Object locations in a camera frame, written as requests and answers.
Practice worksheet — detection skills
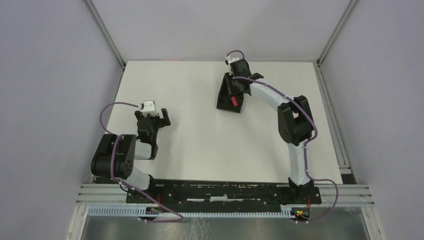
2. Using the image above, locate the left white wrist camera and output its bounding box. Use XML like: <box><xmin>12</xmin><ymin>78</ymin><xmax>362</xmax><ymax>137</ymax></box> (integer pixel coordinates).
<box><xmin>138</xmin><ymin>100</ymin><xmax>156</xmax><ymax>112</ymax></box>

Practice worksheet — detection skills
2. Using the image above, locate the black plastic bin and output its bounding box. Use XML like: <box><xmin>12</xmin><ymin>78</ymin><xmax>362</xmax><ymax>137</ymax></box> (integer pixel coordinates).
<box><xmin>216</xmin><ymin>75</ymin><xmax>245</xmax><ymax>113</ymax></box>

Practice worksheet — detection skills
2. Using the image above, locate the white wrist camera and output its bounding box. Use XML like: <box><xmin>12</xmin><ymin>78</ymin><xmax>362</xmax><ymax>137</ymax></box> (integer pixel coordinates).
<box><xmin>138</xmin><ymin>100</ymin><xmax>156</xmax><ymax>112</ymax></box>
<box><xmin>224</xmin><ymin>56</ymin><xmax>240</xmax><ymax>65</ymax></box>

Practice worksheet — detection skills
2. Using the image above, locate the red handled screwdriver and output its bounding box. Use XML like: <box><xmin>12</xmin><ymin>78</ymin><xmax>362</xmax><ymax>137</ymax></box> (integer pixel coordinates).
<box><xmin>231</xmin><ymin>96</ymin><xmax>239</xmax><ymax>107</ymax></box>

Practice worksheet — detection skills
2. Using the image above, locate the right side table rail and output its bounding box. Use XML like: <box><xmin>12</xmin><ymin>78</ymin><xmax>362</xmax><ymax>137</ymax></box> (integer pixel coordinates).
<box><xmin>313</xmin><ymin>61</ymin><xmax>358</xmax><ymax>185</ymax></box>

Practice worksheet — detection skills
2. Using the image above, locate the aluminium frame rail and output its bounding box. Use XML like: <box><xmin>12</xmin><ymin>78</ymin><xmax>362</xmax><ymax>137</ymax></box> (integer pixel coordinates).
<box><xmin>76</xmin><ymin>184</ymin><xmax>375</xmax><ymax>208</ymax></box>

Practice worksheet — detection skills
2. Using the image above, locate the corner aluminium post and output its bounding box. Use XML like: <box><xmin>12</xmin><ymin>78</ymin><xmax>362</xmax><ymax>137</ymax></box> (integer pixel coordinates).
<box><xmin>83</xmin><ymin>0</ymin><xmax>126</xmax><ymax>71</ymax></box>
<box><xmin>316</xmin><ymin>0</ymin><xmax>359</xmax><ymax>66</ymax></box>

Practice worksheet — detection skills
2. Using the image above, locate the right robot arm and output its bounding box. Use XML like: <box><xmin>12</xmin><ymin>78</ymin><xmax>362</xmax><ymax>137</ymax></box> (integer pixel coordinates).
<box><xmin>216</xmin><ymin>56</ymin><xmax>317</xmax><ymax>204</ymax></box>

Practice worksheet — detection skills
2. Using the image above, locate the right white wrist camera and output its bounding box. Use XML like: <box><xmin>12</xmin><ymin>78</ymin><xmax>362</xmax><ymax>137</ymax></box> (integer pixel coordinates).
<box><xmin>224</xmin><ymin>56</ymin><xmax>240</xmax><ymax>65</ymax></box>

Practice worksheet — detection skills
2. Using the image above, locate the left corner aluminium post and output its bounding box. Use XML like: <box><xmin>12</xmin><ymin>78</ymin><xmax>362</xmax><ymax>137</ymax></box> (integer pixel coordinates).
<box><xmin>83</xmin><ymin>0</ymin><xmax>126</xmax><ymax>71</ymax></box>

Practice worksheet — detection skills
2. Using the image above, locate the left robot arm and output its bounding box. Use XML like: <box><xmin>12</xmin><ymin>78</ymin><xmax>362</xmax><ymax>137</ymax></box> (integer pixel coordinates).
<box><xmin>90</xmin><ymin>108</ymin><xmax>171</xmax><ymax>204</ymax></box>

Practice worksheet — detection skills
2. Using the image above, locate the light blue cable duct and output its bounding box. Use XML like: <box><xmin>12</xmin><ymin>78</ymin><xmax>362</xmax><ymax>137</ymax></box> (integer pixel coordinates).
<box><xmin>88</xmin><ymin>205</ymin><xmax>295</xmax><ymax>219</ymax></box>

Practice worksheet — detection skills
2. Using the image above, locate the right corner aluminium post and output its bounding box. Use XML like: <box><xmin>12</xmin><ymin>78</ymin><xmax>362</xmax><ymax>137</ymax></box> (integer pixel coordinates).
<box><xmin>316</xmin><ymin>0</ymin><xmax>359</xmax><ymax>66</ymax></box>

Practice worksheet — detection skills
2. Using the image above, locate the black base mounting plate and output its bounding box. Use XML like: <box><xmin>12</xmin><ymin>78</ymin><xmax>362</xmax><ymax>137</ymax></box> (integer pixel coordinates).
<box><xmin>145</xmin><ymin>179</ymin><xmax>322</xmax><ymax>213</ymax></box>

